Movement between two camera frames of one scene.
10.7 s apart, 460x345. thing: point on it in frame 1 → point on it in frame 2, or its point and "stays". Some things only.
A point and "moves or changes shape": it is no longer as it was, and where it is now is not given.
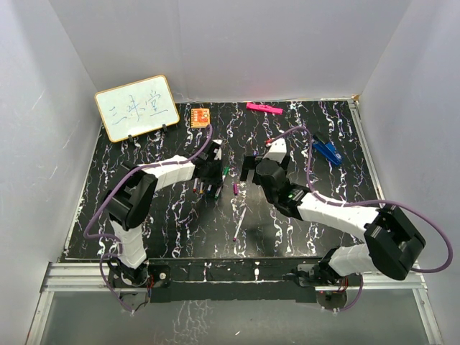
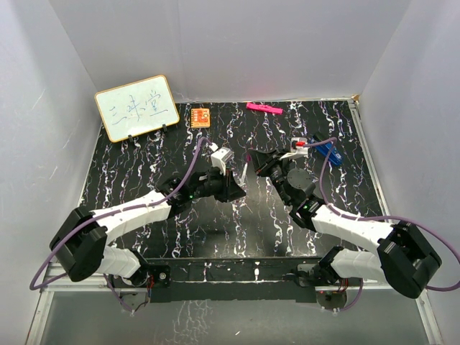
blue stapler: x=329 y=151 stays
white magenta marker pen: x=234 y=239 moves or changes shape
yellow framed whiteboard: x=136 y=107 stays
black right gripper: x=250 y=163 → x=261 y=157
